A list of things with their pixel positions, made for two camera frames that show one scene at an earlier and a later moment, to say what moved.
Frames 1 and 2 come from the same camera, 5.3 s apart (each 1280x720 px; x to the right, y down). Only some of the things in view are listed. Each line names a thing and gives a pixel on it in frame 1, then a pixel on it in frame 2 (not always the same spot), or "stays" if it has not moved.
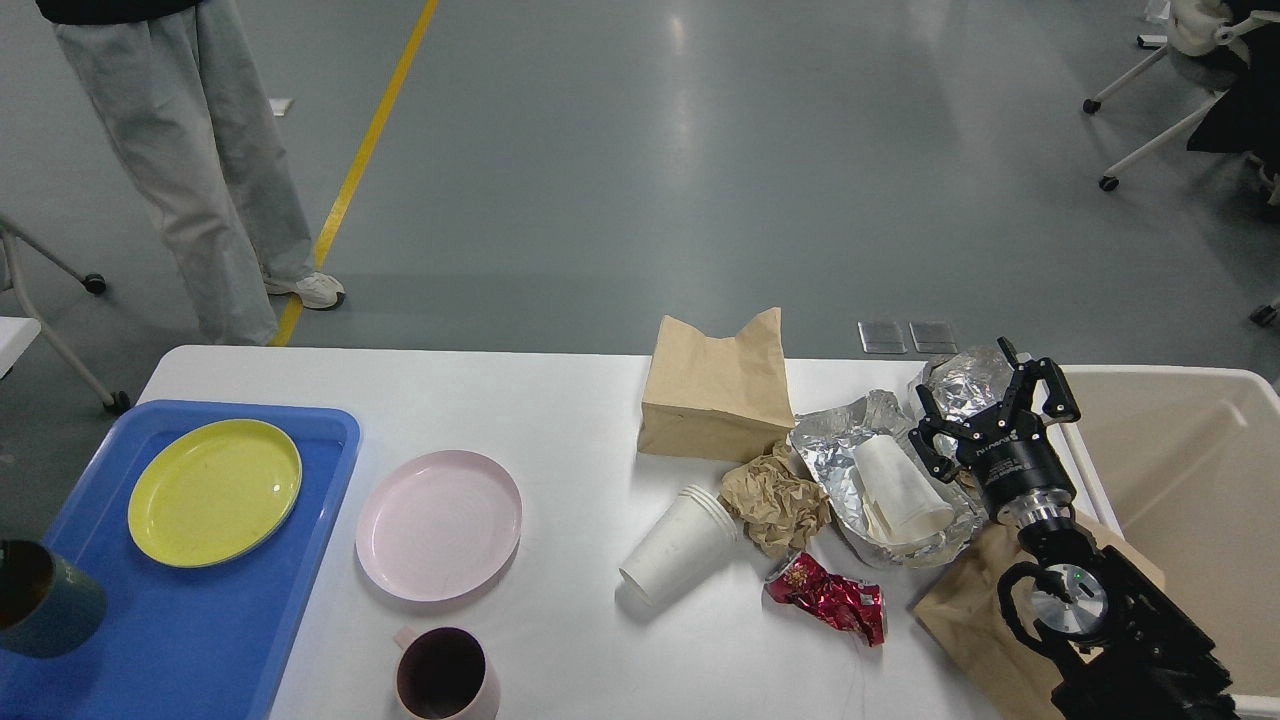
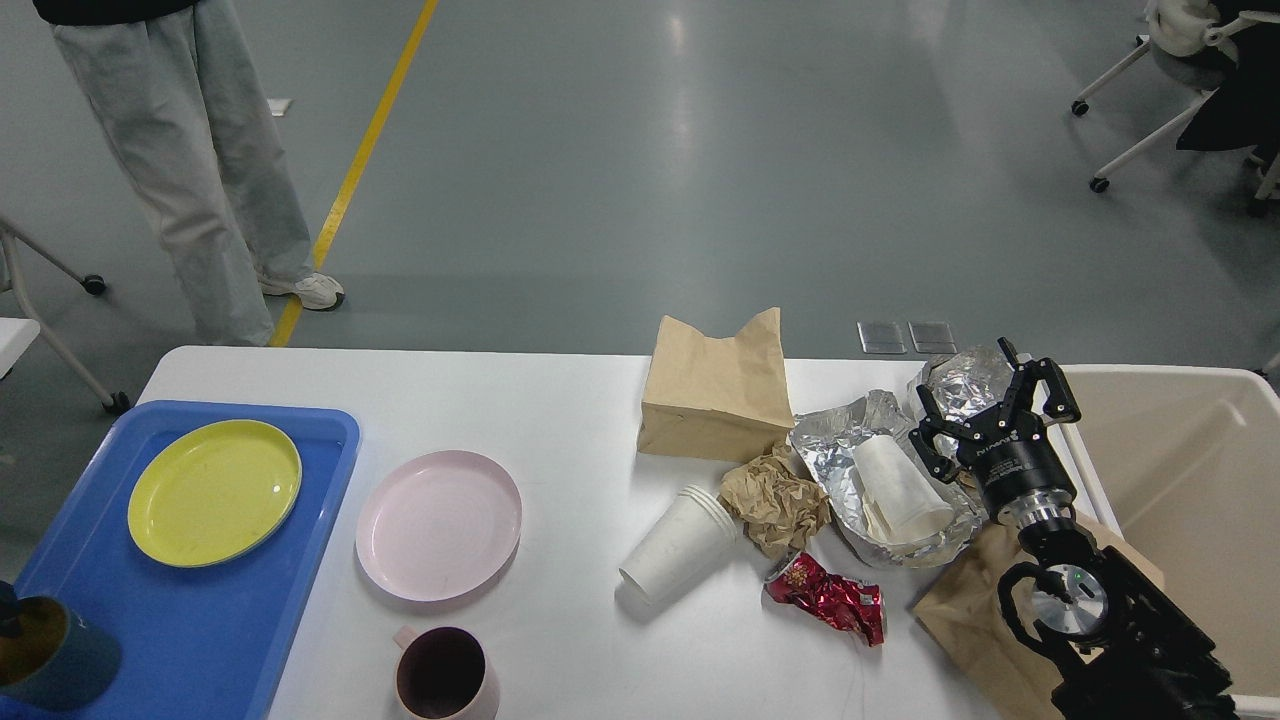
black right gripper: (1009, 450) stays
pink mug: (444, 673) stays
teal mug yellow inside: (49, 608) → (50, 658)
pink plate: (439, 525) stays
